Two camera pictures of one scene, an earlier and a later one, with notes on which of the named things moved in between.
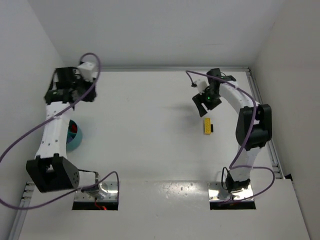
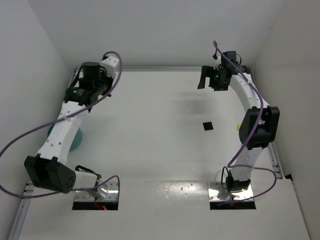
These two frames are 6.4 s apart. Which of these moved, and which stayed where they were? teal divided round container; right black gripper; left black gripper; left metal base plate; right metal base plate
Moved: left black gripper; right black gripper
Stayed: teal divided round container; left metal base plate; right metal base plate
